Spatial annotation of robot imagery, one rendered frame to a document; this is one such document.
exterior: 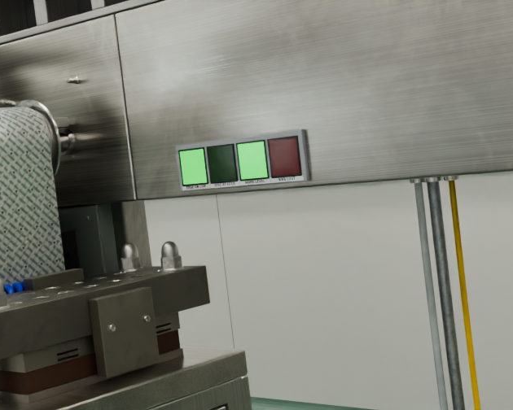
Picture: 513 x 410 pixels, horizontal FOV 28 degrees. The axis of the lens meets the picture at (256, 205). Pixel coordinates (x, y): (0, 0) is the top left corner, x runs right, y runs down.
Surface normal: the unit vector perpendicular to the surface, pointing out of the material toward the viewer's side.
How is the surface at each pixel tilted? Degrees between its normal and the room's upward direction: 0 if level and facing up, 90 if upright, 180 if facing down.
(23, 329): 90
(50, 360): 90
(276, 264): 90
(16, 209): 90
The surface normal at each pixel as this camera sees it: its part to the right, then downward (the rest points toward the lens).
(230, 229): -0.66, 0.11
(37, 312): 0.74, -0.05
